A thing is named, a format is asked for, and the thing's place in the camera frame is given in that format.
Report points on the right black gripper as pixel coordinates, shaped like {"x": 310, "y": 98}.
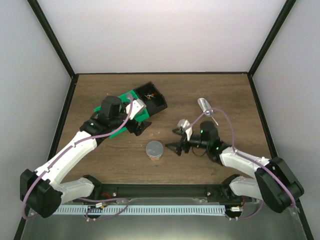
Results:
{"x": 179, "y": 146}

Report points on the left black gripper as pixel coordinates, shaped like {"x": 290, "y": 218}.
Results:
{"x": 132, "y": 129}

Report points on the green bin with lollipop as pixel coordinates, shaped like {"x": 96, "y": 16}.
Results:
{"x": 140, "y": 116}

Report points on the round grey lid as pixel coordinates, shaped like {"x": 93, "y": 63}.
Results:
{"x": 154, "y": 148}

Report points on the clear plastic cup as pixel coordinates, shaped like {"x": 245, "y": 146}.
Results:
{"x": 154, "y": 157}

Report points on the metal scoop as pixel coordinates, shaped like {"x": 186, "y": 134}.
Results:
{"x": 206, "y": 109}

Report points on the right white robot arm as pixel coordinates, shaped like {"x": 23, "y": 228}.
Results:
{"x": 269, "y": 180}

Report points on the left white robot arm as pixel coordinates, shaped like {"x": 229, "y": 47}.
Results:
{"x": 63, "y": 162}

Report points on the green bin with star candies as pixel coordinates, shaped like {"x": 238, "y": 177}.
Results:
{"x": 108, "y": 126}

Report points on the black plastic bin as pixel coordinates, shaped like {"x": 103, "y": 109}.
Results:
{"x": 155, "y": 102}

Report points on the grey metal front panel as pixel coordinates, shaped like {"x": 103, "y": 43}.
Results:
{"x": 265, "y": 225}

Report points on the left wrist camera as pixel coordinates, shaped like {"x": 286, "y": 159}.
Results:
{"x": 137, "y": 107}

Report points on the black aluminium frame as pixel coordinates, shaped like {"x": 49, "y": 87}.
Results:
{"x": 160, "y": 190}

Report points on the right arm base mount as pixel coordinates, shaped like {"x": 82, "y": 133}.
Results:
{"x": 222, "y": 192}

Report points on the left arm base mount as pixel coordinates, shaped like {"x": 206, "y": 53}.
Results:
{"x": 100, "y": 195}

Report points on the light blue slotted cable duct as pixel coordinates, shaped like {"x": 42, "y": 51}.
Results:
{"x": 144, "y": 210}

